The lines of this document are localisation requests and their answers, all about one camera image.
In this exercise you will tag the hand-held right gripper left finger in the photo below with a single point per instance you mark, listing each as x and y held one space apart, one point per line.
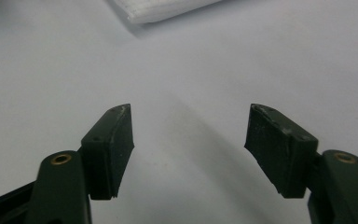
110 155

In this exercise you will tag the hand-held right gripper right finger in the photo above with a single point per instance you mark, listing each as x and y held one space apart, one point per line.
278 152

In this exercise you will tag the clear plastic bag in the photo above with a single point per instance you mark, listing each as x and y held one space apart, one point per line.
161 8

